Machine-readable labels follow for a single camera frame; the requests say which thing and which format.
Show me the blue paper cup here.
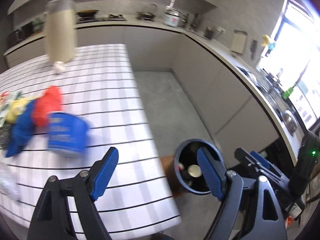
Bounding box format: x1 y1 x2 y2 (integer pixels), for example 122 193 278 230
5 99 37 158

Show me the red wrapper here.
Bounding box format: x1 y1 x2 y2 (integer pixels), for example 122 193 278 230
31 86 62 127

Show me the colorful snack packet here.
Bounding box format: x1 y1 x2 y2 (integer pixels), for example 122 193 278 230
1 90 23 127

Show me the black dishwasher front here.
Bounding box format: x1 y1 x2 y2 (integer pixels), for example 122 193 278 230
259 138 294 178

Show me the steel mixing bowl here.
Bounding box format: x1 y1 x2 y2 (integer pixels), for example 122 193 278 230
280 109 298 135

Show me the black plastic bucket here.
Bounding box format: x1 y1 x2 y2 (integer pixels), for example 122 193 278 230
174 139 226 200

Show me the green dish soap bottle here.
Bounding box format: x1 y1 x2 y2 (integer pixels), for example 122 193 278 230
281 85 296 100

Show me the white checkered tablecloth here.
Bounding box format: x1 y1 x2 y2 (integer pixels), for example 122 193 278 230
0 43 182 239

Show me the brown wooden stool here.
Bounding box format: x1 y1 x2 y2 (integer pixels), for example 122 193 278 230
160 155 185 198

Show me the yellow crumpled wrapper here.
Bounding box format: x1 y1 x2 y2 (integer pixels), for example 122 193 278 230
5 97 34 124

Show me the black cleaver knife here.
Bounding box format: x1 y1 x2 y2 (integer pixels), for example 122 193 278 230
250 39 258 61

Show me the white cutting board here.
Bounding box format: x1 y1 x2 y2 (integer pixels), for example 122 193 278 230
230 30 248 55

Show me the black utensil holder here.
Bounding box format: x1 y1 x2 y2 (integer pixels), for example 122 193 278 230
204 26 214 40

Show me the small white cap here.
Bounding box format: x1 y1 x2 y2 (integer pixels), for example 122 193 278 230
53 61 65 75

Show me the dark glass bottle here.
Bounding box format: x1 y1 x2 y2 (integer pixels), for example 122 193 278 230
181 13 189 29

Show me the white rice cooker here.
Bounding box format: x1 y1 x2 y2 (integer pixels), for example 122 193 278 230
163 7 180 27

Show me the beige thermos jug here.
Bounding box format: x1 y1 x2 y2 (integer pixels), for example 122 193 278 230
44 0 77 63

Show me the black microwave oven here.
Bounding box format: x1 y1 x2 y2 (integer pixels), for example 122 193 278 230
7 22 34 48

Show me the kettle on stove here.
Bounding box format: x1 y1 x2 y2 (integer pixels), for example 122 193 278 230
136 4 158 22

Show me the black wok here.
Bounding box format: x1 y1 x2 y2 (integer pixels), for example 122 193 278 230
76 9 99 22

